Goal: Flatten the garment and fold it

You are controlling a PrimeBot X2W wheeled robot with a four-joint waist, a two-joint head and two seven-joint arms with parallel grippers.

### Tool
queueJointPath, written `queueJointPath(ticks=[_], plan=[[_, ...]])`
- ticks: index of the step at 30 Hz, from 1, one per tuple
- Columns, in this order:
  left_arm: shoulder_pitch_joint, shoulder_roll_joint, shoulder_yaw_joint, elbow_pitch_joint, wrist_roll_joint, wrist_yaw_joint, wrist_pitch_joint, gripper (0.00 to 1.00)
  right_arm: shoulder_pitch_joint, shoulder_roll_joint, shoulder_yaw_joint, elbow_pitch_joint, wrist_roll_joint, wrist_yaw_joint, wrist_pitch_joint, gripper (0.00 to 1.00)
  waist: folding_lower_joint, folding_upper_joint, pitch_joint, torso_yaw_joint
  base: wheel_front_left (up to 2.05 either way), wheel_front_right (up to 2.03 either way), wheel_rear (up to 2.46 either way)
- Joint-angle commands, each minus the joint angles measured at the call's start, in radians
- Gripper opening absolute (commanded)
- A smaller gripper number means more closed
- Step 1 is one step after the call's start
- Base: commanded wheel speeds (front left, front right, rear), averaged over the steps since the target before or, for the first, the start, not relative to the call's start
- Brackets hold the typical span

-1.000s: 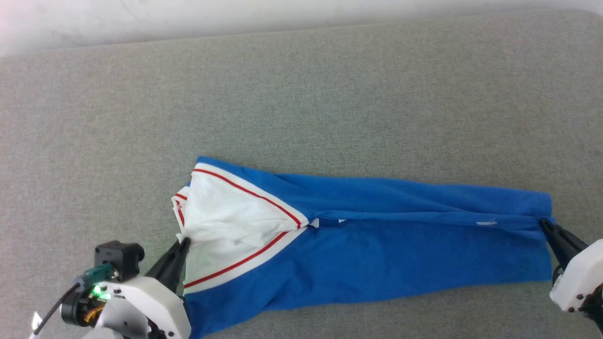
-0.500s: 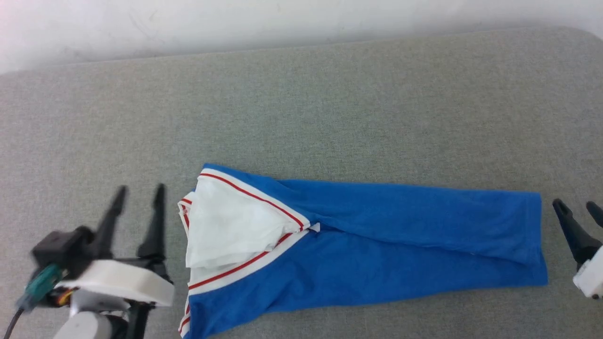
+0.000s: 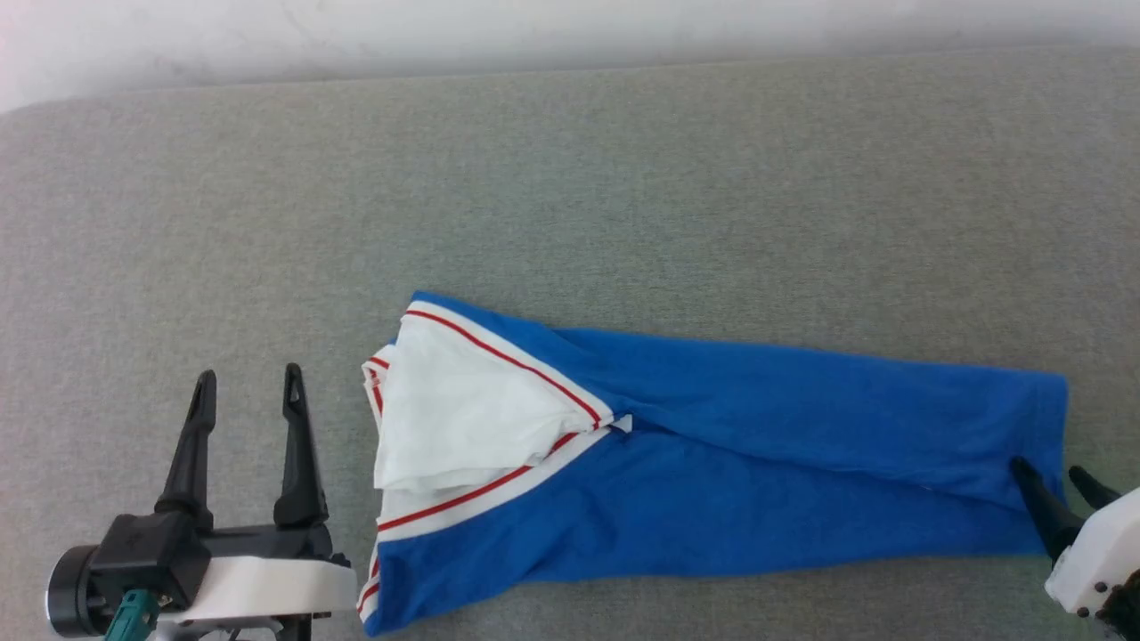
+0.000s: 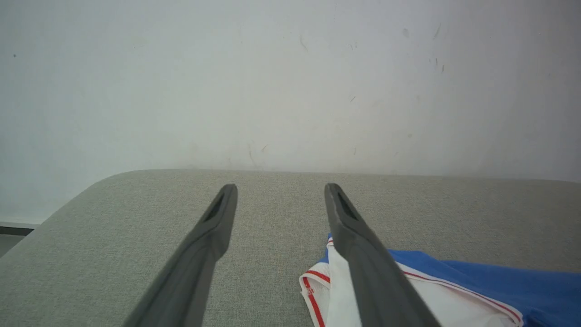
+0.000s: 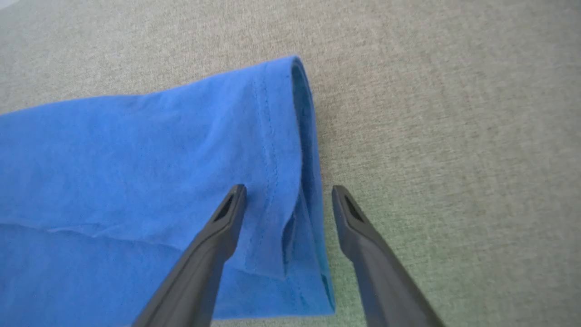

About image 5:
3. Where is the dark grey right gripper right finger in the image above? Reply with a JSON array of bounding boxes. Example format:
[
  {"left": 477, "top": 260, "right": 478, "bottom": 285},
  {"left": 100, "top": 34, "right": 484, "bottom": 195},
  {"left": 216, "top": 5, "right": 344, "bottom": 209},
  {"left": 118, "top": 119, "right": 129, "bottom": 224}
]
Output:
[{"left": 331, "top": 184, "right": 446, "bottom": 327}]

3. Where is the grey fabric sofa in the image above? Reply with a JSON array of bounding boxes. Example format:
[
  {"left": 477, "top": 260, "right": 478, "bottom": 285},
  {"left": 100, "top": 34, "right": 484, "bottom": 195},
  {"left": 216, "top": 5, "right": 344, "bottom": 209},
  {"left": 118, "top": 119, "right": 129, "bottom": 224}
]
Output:
[{"left": 0, "top": 0, "right": 581, "bottom": 327}]

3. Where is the blue and white sports jersey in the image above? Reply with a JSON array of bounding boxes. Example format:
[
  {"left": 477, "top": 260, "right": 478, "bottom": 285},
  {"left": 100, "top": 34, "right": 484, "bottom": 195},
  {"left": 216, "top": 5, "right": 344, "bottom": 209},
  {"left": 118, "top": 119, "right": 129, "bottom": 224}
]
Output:
[{"left": 0, "top": 55, "right": 336, "bottom": 327}]

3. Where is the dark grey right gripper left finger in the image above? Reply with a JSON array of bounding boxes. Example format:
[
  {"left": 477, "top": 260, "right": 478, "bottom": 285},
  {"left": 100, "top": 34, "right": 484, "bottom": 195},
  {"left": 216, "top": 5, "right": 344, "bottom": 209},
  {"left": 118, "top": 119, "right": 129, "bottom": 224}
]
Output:
[{"left": 132, "top": 183, "right": 248, "bottom": 327}]

